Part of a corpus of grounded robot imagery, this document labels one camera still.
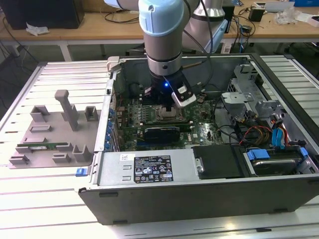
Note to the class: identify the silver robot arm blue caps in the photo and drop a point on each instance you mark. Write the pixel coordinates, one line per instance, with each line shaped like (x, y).
(162, 37)

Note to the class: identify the CPU socket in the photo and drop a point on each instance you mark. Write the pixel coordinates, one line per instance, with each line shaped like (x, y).
(158, 119)

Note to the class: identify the black RAM slot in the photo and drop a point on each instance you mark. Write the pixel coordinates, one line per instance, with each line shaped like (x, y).
(174, 122)
(185, 127)
(184, 124)

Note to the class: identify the black graphics card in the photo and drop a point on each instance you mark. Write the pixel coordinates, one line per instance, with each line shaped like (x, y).
(162, 135)

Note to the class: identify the round coin battery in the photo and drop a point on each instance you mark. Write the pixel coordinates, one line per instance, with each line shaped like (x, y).
(201, 100)

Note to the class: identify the green motherboard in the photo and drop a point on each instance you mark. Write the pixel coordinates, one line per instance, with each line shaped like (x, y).
(194, 119)

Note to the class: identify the black plastic shroud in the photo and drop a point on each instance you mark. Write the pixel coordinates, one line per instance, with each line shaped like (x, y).
(219, 161)

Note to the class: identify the silver power supply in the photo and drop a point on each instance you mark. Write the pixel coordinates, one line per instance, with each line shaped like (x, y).
(112, 171)

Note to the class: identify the long wooden desk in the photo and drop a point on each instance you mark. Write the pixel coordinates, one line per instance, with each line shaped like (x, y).
(87, 32)

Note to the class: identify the tall black box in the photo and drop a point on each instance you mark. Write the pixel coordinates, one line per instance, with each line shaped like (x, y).
(231, 17)

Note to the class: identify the grey plastic part rack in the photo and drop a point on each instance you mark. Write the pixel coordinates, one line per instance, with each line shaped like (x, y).
(59, 137)

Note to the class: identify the black power adapter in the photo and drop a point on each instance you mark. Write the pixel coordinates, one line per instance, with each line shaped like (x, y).
(247, 29)

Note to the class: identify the small blue clip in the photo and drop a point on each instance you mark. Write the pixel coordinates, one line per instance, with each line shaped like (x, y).
(81, 172)

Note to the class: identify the blue disk carrier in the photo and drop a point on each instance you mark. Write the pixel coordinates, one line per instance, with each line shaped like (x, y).
(259, 155)

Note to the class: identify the open black PC case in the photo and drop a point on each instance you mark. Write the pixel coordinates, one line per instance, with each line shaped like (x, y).
(199, 204)

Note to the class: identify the green RAM stick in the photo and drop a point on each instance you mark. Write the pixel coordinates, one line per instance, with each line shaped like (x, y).
(49, 145)

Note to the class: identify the small black box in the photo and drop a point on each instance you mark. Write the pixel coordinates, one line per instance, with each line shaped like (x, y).
(256, 14)

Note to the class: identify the hard disk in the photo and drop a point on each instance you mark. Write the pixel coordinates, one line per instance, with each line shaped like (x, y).
(274, 166)

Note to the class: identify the large black box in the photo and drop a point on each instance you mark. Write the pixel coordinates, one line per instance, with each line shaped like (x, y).
(49, 15)

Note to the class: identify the crumpled white paper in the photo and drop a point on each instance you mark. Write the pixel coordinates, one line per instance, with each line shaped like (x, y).
(37, 29)

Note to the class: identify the clear plastic bag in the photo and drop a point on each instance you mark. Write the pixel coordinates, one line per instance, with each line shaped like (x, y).
(286, 16)

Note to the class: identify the black office chair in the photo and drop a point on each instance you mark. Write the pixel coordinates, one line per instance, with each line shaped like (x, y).
(304, 49)

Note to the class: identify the white flat box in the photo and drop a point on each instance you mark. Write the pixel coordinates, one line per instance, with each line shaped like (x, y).
(309, 20)

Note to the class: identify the blue box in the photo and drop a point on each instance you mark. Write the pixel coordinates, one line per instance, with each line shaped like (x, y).
(306, 2)

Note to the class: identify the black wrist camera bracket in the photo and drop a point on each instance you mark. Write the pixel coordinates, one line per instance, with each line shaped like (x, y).
(178, 81)

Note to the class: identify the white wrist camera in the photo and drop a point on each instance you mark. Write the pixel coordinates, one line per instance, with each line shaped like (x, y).
(184, 99)

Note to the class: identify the silver metal drive bracket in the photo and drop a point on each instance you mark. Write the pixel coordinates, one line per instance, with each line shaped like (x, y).
(234, 99)
(268, 107)

